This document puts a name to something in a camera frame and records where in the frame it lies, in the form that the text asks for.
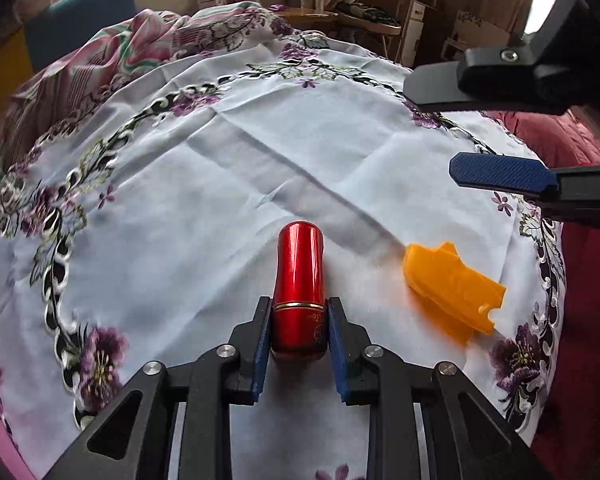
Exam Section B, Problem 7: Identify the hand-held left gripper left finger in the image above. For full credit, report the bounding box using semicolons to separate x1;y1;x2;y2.
42;296;273;480

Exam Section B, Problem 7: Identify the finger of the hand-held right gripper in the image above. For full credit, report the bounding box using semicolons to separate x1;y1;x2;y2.
449;151;600;235
402;0;593;115

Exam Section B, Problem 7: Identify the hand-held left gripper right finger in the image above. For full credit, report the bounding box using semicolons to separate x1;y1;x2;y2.
327;296;553;480

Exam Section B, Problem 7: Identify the red lipstick tube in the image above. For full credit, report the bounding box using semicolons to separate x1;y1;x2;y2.
270;221;327;360

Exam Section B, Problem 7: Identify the orange plastic piece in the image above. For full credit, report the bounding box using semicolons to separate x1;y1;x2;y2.
403;241;507;345

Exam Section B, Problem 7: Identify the pink cardboard box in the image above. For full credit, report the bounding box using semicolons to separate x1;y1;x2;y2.
0;375;38;480

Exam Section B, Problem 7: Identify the wooden folding table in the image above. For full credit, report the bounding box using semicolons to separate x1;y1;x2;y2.
337;2;403;61

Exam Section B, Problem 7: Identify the wooden bedside table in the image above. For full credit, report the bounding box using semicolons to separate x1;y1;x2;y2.
275;6;341;23

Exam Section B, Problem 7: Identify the person's pink clothing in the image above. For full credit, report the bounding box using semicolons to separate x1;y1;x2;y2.
500;110;600;480

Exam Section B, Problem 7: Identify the white embroidered floral tablecloth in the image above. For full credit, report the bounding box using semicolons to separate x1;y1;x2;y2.
0;7;568;480

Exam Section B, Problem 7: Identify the striped pink green blanket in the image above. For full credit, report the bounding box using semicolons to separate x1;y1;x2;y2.
0;1;281;171

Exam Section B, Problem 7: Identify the grey yellow blue headboard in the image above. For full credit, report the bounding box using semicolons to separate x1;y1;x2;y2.
0;0;133;136

